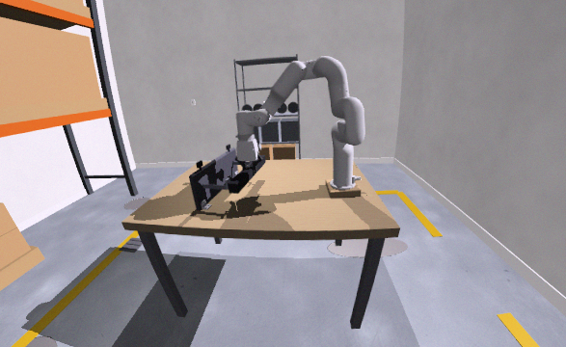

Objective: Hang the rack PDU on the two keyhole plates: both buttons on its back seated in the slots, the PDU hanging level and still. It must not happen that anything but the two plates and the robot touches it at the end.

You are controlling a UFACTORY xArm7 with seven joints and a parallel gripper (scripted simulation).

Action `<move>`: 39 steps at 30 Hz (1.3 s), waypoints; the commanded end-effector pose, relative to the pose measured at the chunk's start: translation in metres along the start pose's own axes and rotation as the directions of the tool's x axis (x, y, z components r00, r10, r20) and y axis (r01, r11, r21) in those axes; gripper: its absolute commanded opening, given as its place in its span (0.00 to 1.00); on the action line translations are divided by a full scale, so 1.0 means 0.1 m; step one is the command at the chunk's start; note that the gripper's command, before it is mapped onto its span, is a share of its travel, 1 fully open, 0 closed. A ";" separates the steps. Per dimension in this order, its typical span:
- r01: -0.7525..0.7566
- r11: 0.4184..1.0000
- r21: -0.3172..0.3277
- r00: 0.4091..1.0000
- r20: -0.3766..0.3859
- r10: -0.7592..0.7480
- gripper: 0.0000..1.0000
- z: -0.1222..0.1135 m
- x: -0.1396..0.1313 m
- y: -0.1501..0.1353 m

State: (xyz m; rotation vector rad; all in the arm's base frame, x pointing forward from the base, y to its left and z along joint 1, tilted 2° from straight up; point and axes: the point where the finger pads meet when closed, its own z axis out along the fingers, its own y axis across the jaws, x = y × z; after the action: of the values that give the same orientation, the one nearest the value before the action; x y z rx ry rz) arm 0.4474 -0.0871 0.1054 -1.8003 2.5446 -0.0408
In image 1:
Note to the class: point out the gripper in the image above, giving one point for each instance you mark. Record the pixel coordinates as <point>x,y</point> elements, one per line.
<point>247,151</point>

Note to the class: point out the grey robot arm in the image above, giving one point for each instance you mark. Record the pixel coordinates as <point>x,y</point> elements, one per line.
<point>351,131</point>

